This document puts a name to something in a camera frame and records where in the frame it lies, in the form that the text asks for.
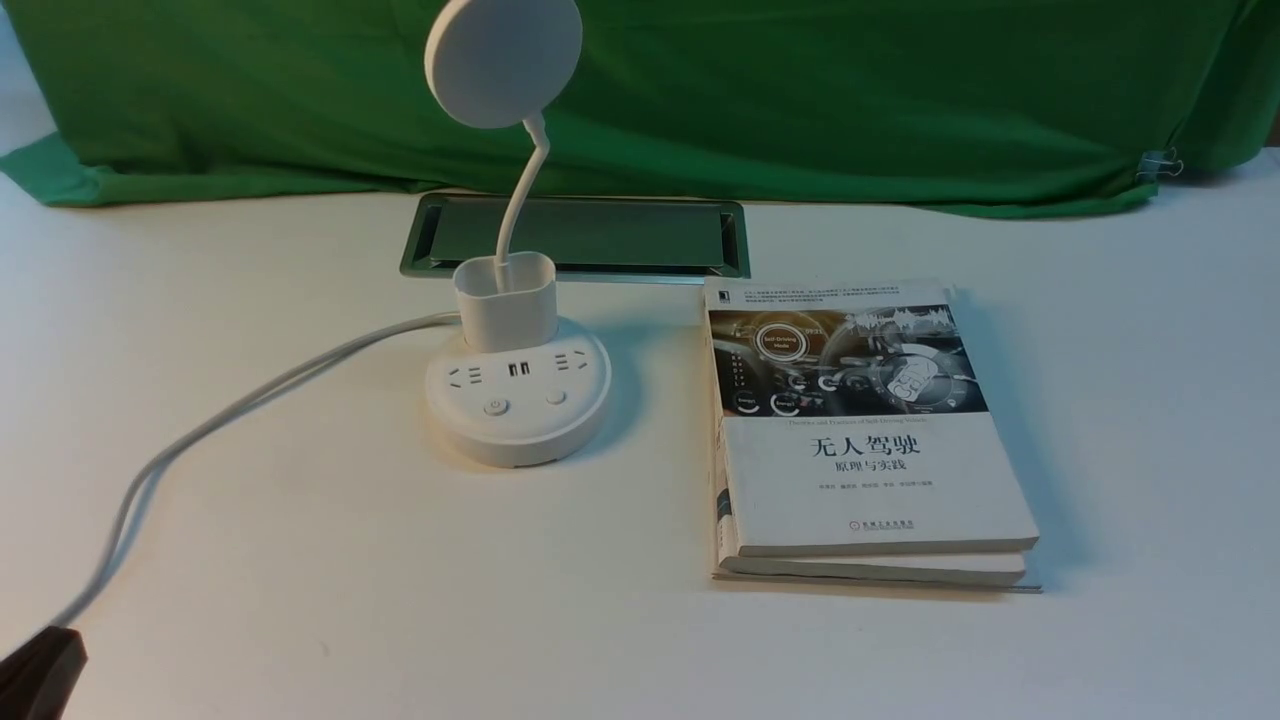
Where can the silver binder clip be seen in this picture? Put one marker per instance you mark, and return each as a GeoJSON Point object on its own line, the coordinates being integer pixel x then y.
{"type": "Point", "coordinates": [1158, 164]}

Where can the white desk lamp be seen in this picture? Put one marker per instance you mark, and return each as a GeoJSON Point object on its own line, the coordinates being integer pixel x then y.
{"type": "Point", "coordinates": [522, 386]}

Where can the metal desk cable tray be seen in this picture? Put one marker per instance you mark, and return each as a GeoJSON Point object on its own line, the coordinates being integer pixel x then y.
{"type": "Point", "coordinates": [674, 241]}

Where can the green cloth backdrop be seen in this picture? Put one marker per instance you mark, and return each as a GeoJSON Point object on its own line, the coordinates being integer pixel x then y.
{"type": "Point", "coordinates": [999, 109]}

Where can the top white book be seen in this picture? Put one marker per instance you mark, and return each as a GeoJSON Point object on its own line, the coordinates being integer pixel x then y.
{"type": "Point", "coordinates": [860, 470]}

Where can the white book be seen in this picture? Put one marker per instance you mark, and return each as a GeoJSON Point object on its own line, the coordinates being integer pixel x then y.
{"type": "Point", "coordinates": [860, 470]}
{"type": "Point", "coordinates": [870, 570]}

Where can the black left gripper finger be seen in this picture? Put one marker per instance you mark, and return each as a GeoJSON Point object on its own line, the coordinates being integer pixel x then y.
{"type": "Point", "coordinates": [38, 679]}

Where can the bottom white book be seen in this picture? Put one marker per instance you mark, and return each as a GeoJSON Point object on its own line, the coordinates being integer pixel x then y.
{"type": "Point", "coordinates": [870, 570]}

